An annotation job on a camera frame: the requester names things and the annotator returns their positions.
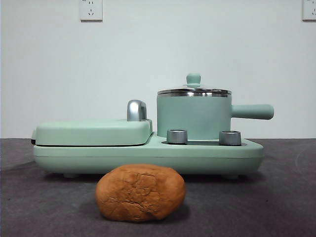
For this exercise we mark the glass pot lid green knob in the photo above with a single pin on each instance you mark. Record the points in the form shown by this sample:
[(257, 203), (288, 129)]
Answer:
[(193, 79)]

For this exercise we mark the brown potato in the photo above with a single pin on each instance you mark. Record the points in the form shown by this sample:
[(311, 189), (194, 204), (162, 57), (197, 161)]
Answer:
[(140, 192)]

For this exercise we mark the silver control knob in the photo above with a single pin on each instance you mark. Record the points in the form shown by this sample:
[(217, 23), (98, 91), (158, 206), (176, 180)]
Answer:
[(230, 138), (176, 136)]

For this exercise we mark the green breakfast maker base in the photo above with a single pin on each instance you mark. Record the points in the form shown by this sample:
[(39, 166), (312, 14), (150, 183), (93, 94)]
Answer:
[(148, 158)]

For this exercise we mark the green griddle cover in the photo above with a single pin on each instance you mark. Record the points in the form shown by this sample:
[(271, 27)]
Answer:
[(86, 132)]

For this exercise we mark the white wall outlet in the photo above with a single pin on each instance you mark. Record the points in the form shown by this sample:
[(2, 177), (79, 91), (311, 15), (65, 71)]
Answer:
[(309, 10), (90, 11)]

